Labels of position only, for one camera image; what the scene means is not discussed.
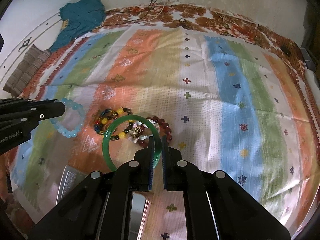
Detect light blue bead bracelet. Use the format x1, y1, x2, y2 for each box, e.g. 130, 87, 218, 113
49, 97, 86, 138

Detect white shell charm bracelet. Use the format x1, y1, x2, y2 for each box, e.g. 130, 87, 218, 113
128, 120, 157, 144

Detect green jade bangle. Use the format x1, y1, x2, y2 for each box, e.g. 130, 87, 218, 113
102, 115, 162, 172

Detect dark red bead bracelet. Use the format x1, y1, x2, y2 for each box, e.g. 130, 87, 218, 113
139, 115, 173, 149

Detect multicolour bead bracelet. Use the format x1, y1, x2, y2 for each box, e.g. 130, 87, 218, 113
93, 107, 133, 142

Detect metal jewelry tin box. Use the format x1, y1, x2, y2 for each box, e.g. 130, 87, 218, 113
56, 165, 147, 239

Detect striped brown pillow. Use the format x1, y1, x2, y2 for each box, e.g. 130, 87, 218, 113
3, 45, 51, 98

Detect striped colourful cloth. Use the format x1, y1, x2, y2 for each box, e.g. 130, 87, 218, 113
10, 27, 316, 240

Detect teal shirt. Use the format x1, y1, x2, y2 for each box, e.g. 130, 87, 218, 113
49, 0, 106, 53

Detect black scissors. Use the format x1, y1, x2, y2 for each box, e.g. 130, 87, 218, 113
178, 18, 193, 30

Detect white cable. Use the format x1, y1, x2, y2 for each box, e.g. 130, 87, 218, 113
123, 0, 168, 23

